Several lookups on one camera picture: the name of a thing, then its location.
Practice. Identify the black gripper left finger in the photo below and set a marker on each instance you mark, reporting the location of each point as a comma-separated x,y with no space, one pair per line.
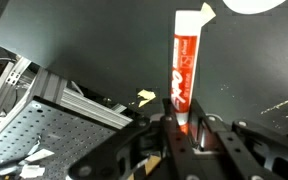
170,146

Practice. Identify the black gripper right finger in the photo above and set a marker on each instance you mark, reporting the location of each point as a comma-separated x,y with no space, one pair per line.
224,146

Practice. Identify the red Expo marker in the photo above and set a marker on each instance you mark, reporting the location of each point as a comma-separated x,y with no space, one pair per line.
184,66

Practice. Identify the beige tape scrap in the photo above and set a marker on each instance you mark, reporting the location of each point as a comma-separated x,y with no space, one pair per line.
209,13
146,97

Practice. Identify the perforated breadboard plate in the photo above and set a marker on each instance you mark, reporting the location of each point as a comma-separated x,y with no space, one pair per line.
60,133

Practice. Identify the white paper scrap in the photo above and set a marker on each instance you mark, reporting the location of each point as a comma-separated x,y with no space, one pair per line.
32,171
6,170
39,155

